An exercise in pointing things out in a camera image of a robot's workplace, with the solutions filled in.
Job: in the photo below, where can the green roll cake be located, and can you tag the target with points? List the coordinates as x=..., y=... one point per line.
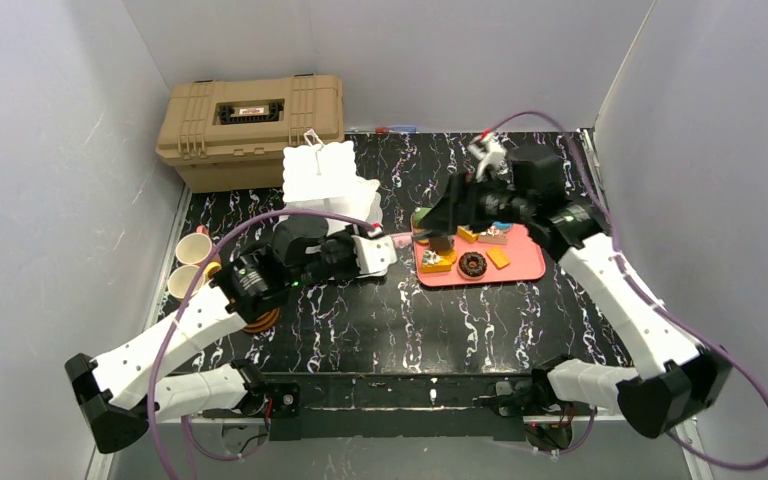
x=418, y=215

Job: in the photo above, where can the pink serving tray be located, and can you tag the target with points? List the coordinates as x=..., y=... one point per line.
x=526, y=257

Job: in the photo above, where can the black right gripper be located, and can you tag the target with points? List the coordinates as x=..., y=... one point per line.
x=457, y=204

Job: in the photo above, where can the white three-tier cake stand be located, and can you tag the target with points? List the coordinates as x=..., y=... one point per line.
x=325, y=199

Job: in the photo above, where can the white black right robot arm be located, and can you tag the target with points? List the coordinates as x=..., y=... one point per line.
x=673, y=377

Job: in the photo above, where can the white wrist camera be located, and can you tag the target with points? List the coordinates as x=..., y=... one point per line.
x=375, y=251
x=489, y=154

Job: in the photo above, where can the tan plastic tool case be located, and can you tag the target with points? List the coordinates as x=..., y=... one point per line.
x=230, y=135

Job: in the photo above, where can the aluminium frame rail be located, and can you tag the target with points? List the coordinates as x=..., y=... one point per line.
x=288, y=395

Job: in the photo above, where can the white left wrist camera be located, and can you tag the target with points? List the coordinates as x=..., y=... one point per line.
x=375, y=251

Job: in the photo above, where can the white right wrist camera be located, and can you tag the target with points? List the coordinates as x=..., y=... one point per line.
x=489, y=154

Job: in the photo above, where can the stack of brown wooden coasters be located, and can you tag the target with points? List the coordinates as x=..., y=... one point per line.
x=264, y=323

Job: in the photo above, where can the yellow cake slice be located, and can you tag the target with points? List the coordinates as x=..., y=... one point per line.
x=432, y=262

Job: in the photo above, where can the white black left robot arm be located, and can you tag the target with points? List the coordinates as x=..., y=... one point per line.
x=121, y=392

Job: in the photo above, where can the pink mug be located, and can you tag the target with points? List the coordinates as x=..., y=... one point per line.
x=196, y=248

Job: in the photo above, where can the yellow mug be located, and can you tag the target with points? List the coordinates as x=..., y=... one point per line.
x=180, y=279

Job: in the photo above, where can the chocolate donut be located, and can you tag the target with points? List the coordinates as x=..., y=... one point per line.
x=472, y=265

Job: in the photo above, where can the orange biscuit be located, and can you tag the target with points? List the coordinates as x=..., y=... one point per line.
x=498, y=258

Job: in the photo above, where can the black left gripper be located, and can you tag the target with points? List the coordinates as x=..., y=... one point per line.
x=345, y=253

